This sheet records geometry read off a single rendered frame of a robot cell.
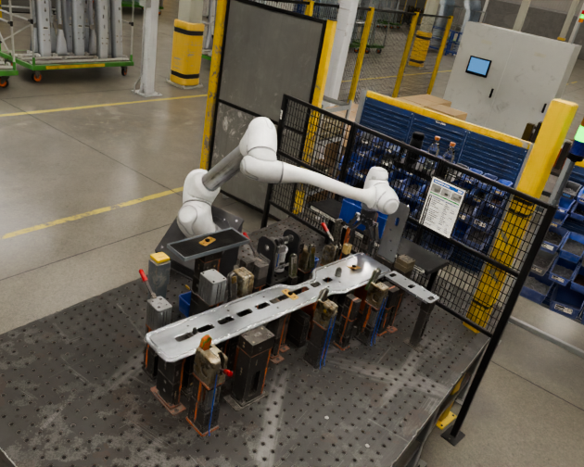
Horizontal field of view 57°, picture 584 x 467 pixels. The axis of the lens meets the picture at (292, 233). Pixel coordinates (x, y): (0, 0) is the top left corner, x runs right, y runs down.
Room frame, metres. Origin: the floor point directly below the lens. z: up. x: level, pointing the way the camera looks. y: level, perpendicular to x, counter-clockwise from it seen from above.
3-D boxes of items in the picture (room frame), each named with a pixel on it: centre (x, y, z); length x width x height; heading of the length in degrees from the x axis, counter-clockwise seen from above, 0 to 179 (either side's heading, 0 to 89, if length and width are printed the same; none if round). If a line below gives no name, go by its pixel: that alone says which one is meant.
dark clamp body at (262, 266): (2.19, 0.12, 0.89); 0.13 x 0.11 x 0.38; 49
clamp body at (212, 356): (1.52, 0.20, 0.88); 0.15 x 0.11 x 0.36; 49
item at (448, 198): (2.80, -0.79, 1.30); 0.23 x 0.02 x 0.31; 49
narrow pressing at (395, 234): (2.64, -0.53, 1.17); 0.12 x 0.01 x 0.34; 49
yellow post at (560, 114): (2.61, -1.12, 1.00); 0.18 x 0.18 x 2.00; 49
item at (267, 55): (4.84, 0.50, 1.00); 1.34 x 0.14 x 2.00; 58
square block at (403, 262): (2.57, -0.63, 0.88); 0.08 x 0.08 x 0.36; 49
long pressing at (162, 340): (2.07, -0.04, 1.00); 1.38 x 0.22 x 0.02; 139
